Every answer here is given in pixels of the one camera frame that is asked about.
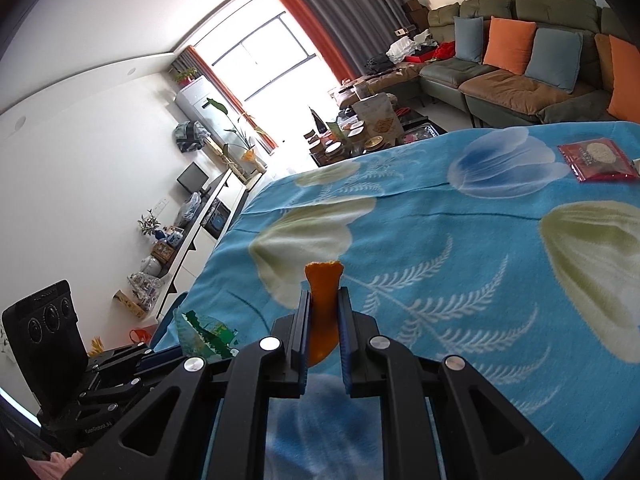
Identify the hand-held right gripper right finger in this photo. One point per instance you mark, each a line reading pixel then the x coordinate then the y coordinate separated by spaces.
pixel 345 340

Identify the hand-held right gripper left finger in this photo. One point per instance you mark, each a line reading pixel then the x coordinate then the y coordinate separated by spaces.
pixel 302 340

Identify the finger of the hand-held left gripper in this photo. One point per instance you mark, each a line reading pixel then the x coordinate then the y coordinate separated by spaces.
pixel 125 355
pixel 120 387

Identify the green wrapper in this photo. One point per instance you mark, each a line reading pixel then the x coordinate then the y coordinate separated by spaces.
pixel 200 332

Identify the orange plastic bag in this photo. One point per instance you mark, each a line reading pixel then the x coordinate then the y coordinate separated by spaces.
pixel 140 336

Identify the wooden sign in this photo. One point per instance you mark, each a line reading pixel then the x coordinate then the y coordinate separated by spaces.
pixel 130 304

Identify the wrapped ship model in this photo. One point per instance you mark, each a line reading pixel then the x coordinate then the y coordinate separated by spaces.
pixel 145 287

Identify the white ceramic jar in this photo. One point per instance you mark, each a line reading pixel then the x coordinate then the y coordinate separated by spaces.
pixel 151 266

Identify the white TV cabinet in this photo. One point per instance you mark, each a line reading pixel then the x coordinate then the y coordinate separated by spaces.
pixel 200 255

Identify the blue floral blanket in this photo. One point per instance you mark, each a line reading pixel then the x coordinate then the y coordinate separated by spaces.
pixel 450 260

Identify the small potted plant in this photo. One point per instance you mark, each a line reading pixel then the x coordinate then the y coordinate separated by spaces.
pixel 150 222

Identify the black cabinet appliance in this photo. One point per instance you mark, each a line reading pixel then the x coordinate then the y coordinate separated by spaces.
pixel 219 220

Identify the clear plastic bag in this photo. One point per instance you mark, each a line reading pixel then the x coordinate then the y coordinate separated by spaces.
pixel 189 210

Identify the black monitor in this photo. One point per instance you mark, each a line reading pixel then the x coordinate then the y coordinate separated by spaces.
pixel 192 178

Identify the group of glass jars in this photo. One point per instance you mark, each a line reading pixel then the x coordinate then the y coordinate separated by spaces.
pixel 360 132

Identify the tall leafy plant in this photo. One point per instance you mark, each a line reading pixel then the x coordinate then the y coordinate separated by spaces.
pixel 240 130

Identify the black coffee table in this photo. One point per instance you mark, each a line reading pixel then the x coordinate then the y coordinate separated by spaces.
pixel 420 125

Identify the dark bag on air conditioner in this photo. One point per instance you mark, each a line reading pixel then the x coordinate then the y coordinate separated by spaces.
pixel 190 136

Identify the orange curtain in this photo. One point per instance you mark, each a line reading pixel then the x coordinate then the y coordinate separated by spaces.
pixel 225 95
pixel 310 30

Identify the white standing air conditioner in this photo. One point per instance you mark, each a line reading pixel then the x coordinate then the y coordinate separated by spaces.
pixel 197 102

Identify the large window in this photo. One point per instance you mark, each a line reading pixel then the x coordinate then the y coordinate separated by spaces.
pixel 270 70

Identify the black clothes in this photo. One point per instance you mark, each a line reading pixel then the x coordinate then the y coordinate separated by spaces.
pixel 379 65

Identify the green brown sofa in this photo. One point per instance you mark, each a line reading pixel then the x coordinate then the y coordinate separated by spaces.
pixel 510 95

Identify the white clothes pile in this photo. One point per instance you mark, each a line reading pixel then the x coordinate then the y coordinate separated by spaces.
pixel 407 47

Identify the red cloth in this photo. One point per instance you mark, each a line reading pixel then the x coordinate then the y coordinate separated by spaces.
pixel 442 51

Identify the red snack packet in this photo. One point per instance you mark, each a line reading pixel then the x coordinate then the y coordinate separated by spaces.
pixel 597 160

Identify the blue pillow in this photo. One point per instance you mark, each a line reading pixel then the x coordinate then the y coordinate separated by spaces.
pixel 469 40
pixel 554 60

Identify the grey curtain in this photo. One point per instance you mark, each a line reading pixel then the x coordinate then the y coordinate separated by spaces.
pixel 360 10

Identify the brown box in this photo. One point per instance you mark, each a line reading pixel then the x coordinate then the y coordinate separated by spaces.
pixel 415 12

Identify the orange pillow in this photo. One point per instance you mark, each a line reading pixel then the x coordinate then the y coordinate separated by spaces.
pixel 625 80
pixel 509 45

